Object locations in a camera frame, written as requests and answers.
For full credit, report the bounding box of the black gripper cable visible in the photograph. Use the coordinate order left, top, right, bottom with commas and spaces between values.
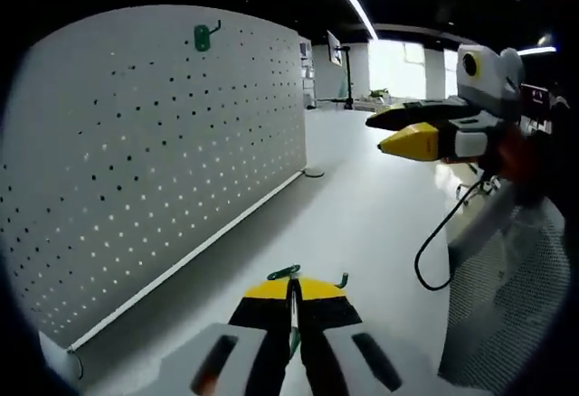
414, 177, 488, 292

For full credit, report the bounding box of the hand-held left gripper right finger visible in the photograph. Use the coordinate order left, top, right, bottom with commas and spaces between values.
291, 277, 453, 396

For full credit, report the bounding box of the white perforated mounting plate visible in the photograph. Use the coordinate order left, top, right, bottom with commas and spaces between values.
0, 4, 325, 368

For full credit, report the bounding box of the dark computer monitor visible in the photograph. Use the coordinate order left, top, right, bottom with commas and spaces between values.
519, 81, 551, 108

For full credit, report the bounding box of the white display board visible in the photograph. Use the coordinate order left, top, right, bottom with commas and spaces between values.
325, 29, 343, 66

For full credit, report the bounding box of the black tripod stand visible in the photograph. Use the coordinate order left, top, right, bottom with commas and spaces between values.
337, 44, 359, 111

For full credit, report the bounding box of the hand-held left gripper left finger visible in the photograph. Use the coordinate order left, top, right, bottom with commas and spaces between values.
156, 276, 296, 396

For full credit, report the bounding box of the person's right hand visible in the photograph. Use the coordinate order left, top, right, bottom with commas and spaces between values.
483, 123, 546, 187

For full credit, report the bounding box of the green hook assembly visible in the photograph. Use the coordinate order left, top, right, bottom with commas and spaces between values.
193, 19, 223, 52
266, 263, 350, 363

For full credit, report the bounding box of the white storage shelf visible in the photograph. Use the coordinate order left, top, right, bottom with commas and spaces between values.
298, 38, 313, 94

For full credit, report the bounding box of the white mesh chair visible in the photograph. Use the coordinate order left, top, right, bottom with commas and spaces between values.
437, 178, 572, 395

